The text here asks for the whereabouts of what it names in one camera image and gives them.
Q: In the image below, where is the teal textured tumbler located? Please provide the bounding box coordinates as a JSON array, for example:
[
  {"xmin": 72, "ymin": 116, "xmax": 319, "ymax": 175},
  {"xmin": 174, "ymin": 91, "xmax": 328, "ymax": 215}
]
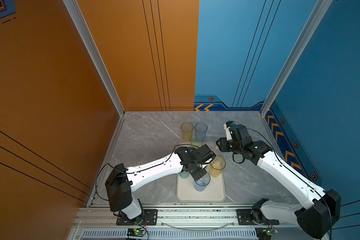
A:
[{"xmin": 178, "ymin": 171, "xmax": 190, "ymax": 179}]

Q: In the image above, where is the small green faceted glass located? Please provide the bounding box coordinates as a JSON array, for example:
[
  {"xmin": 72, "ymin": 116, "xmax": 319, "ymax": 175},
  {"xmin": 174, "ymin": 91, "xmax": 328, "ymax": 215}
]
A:
[{"xmin": 191, "ymin": 139, "xmax": 203, "ymax": 149}]

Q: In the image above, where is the yellow tumbler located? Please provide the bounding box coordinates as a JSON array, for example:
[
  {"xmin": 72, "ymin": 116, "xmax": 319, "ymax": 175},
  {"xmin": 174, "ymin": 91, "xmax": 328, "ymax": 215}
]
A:
[{"xmin": 209, "ymin": 156, "xmax": 226, "ymax": 178}]

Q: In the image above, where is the grey-blue frosted tumbler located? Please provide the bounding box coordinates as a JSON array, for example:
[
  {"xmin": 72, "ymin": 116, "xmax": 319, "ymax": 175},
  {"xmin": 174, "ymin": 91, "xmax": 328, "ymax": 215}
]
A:
[{"xmin": 194, "ymin": 172, "xmax": 211, "ymax": 192}]

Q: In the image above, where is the light blue clear tumbler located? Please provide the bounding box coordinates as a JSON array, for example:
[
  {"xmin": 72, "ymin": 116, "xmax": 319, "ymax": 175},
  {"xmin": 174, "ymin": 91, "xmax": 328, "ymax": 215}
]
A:
[{"xmin": 195, "ymin": 122, "xmax": 208, "ymax": 142}]

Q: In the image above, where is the amber tall tumbler back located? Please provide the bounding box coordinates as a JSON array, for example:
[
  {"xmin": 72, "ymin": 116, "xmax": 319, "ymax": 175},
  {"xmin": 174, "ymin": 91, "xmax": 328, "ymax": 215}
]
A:
[{"xmin": 181, "ymin": 122, "xmax": 194, "ymax": 142}]

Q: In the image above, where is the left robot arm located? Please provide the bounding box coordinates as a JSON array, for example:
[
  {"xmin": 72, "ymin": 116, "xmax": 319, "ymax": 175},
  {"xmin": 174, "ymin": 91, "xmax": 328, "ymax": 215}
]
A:
[{"xmin": 105, "ymin": 144, "xmax": 216, "ymax": 220}]

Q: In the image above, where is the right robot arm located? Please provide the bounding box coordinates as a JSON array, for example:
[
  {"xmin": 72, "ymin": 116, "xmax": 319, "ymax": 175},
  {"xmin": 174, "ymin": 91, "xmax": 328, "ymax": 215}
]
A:
[{"xmin": 216, "ymin": 121, "xmax": 341, "ymax": 240}]

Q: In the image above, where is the white rectangular tray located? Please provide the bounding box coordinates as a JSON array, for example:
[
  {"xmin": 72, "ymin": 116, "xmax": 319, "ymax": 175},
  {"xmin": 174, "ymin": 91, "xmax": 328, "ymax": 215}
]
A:
[{"xmin": 177, "ymin": 174, "xmax": 226, "ymax": 203}]

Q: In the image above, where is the left green circuit board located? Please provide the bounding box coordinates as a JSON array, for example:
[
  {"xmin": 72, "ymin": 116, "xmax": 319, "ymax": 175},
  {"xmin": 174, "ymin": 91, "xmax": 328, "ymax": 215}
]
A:
[{"xmin": 126, "ymin": 228, "xmax": 148, "ymax": 240}]

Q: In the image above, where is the green circuit board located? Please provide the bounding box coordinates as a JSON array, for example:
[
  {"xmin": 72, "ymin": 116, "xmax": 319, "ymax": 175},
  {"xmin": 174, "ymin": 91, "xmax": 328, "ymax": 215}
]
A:
[
  {"xmin": 255, "ymin": 228, "xmax": 279, "ymax": 240},
  {"xmin": 126, "ymin": 228, "xmax": 148, "ymax": 240}
]

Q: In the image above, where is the right green circuit board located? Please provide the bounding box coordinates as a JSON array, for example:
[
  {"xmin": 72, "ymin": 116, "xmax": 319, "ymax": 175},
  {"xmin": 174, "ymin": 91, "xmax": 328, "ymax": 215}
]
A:
[{"xmin": 255, "ymin": 228, "xmax": 279, "ymax": 240}]

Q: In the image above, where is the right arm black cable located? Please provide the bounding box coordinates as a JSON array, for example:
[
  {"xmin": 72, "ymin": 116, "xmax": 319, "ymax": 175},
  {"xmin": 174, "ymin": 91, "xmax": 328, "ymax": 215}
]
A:
[{"xmin": 231, "ymin": 128, "xmax": 334, "ymax": 240}]

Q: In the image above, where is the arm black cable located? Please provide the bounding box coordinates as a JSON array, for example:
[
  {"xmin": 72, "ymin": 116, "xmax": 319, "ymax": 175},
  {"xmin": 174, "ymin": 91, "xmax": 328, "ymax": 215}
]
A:
[
  {"xmin": 94, "ymin": 143, "xmax": 196, "ymax": 202},
  {"xmin": 231, "ymin": 128, "xmax": 334, "ymax": 240}
]

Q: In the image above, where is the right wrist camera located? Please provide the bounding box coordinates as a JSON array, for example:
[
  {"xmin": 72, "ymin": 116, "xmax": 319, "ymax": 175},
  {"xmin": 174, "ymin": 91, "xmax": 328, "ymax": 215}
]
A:
[{"xmin": 224, "ymin": 121, "xmax": 234, "ymax": 141}]

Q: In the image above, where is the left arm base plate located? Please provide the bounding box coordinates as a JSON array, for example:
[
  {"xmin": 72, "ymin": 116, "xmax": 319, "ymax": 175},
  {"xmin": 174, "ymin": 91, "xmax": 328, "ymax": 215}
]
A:
[{"xmin": 114, "ymin": 209, "xmax": 158, "ymax": 226}]

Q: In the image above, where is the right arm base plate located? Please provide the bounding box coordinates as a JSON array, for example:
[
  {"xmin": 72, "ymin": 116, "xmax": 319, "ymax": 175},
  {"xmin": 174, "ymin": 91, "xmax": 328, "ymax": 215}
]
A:
[{"xmin": 236, "ymin": 209, "xmax": 280, "ymax": 226}]

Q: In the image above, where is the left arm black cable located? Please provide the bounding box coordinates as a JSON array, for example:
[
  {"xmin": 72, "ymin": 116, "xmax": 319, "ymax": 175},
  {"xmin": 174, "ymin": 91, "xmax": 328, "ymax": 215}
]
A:
[{"xmin": 94, "ymin": 143, "xmax": 196, "ymax": 202}]

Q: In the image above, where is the aluminium front rail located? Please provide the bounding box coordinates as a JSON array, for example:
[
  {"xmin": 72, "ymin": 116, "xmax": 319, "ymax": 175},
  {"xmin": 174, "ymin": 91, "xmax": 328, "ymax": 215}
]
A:
[{"xmin": 67, "ymin": 204, "xmax": 311, "ymax": 240}]

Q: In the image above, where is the right aluminium corner post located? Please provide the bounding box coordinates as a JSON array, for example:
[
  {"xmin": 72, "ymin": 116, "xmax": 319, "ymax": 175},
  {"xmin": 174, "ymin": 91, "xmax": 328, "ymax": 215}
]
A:
[{"xmin": 260, "ymin": 0, "xmax": 333, "ymax": 117}]

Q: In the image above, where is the aluminium corner post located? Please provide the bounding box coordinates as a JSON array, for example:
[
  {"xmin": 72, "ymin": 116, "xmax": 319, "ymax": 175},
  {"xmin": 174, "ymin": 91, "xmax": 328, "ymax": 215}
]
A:
[
  {"xmin": 260, "ymin": 0, "xmax": 333, "ymax": 117},
  {"xmin": 63, "ymin": 0, "xmax": 125, "ymax": 117}
]

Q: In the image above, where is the left aluminium corner post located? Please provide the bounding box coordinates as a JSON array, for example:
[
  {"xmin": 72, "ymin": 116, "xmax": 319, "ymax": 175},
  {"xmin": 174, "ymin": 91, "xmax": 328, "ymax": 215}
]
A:
[{"xmin": 63, "ymin": 0, "xmax": 125, "ymax": 117}]

